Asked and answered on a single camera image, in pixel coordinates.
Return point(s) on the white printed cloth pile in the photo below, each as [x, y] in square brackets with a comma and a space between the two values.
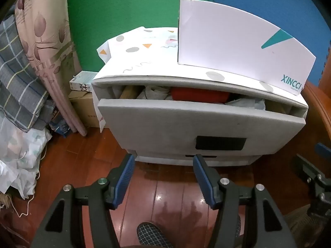
[20, 155]

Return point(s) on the person's olive knit clothing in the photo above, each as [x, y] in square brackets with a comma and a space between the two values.
[300, 222]

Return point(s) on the blue foam mat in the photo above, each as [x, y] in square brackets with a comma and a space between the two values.
[271, 0]

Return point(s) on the pink floral fabric roll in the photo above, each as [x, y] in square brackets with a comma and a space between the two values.
[46, 31]

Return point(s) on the white patterned cabinet cover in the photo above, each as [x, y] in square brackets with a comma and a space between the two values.
[144, 56]

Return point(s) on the person's checked slipper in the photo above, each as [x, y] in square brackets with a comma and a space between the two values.
[152, 235]

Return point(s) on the white cardboard box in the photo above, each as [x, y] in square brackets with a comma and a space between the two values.
[232, 44]

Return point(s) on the grey plaid blanket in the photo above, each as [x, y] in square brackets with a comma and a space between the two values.
[20, 82]

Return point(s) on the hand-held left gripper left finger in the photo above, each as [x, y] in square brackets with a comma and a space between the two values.
[124, 178]

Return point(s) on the brown cardboard box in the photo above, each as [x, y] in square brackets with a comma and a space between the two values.
[82, 108]

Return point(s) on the beige garment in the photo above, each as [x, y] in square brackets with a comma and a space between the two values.
[129, 93]

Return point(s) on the blue packet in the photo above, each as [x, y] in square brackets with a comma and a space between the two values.
[60, 128]

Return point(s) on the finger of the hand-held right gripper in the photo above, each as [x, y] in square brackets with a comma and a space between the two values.
[323, 149]
[307, 179]

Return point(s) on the grey drawer cabinet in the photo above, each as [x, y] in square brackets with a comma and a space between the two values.
[124, 80]

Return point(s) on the green foam mat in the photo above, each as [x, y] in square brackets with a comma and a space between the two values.
[116, 5]

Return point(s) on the white sock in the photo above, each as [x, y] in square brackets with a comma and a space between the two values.
[155, 93]

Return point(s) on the orange wooden furniture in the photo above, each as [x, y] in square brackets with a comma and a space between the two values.
[318, 108]

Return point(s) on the red garment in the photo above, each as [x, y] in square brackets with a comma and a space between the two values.
[199, 95]

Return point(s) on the small white book box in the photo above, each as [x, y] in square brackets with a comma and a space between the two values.
[82, 81]

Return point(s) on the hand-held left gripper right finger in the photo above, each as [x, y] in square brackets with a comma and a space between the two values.
[204, 180]

